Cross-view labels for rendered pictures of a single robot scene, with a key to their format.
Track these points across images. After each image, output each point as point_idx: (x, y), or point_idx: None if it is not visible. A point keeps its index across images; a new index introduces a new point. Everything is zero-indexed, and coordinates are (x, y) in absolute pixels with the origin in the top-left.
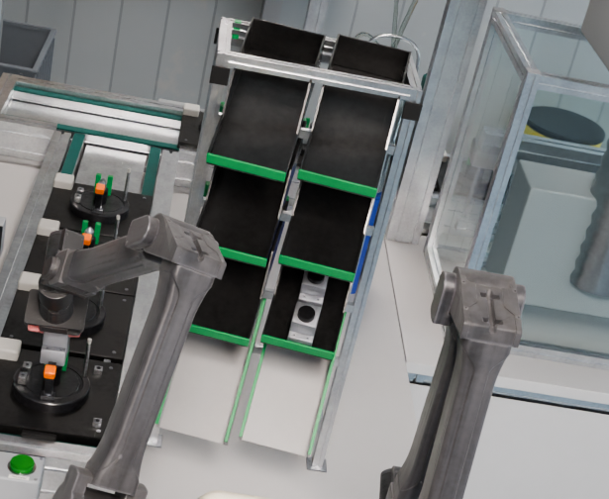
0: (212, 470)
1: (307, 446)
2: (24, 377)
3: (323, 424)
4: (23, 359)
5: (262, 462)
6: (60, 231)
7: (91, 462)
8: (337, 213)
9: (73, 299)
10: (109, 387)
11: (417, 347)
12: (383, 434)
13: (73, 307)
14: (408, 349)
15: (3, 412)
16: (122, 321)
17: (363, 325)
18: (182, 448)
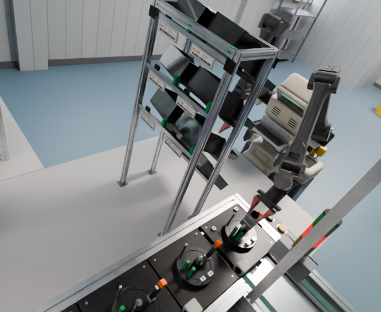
0: (186, 195)
1: None
2: (254, 236)
3: (158, 157)
4: (238, 257)
5: (167, 184)
6: (289, 176)
7: (326, 124)
8: None
9: (264, 194)
10: (215, 220)
11: (24, 168)
12: (113, 160)
13: (264, 193)
14: (30, 170)
15: (264, 238)
16: (172, 247)
17: (20, 192)
18: (186, 208)
